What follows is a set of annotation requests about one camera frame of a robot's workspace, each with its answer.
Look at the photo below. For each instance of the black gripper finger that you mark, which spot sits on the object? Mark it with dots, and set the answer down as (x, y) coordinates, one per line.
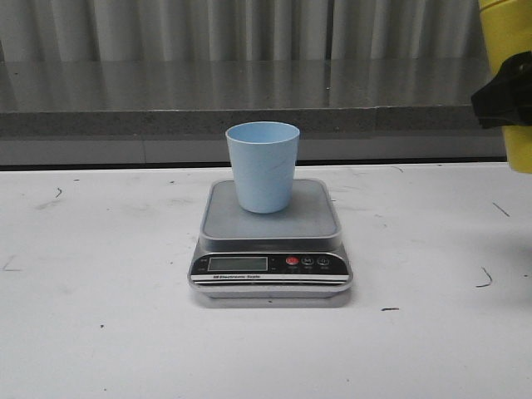
(506, 99)

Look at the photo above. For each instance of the yellow squeeze bottle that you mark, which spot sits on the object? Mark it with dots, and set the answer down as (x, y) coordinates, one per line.
(506, 27)

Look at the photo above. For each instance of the light blue plastic cup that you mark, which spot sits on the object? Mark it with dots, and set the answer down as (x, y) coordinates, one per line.
(263, 156)

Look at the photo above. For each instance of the silver digital kitchen scale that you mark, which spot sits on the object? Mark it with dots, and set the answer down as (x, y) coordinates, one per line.
(294, 254)

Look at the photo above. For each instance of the stainless steel back counter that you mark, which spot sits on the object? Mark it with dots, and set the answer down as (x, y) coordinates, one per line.
(59, 114)

